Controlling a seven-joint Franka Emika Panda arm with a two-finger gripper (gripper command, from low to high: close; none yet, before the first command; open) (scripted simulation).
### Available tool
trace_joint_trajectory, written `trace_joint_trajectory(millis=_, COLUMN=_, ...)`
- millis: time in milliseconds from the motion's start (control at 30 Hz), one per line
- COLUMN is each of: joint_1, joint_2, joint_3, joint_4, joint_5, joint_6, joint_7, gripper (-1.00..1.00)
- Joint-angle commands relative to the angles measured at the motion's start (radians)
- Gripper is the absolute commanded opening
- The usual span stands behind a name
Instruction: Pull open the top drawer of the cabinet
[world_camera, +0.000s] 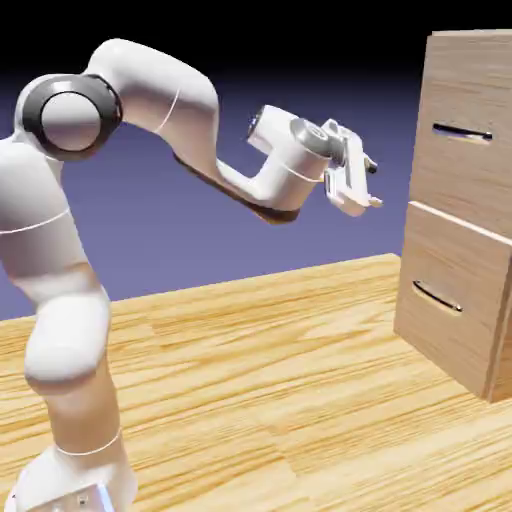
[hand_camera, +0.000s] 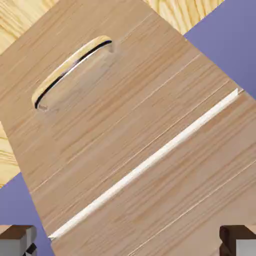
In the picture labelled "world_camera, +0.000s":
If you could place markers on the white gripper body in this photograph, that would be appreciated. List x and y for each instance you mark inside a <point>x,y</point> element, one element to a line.
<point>356,176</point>

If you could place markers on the short light wood drawer front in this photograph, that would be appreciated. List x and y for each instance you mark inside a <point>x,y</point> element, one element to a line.
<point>452,264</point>

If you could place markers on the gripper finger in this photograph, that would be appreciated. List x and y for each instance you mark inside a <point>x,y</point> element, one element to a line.
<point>376,202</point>
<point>371,165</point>

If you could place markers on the light wood cabinet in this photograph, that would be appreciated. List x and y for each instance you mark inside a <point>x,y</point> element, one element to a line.
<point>460,68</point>

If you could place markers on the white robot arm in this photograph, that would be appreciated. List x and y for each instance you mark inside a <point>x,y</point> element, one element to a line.
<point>160,100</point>

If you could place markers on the tall light wood drawer front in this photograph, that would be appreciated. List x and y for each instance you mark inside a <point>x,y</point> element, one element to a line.
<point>456,180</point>

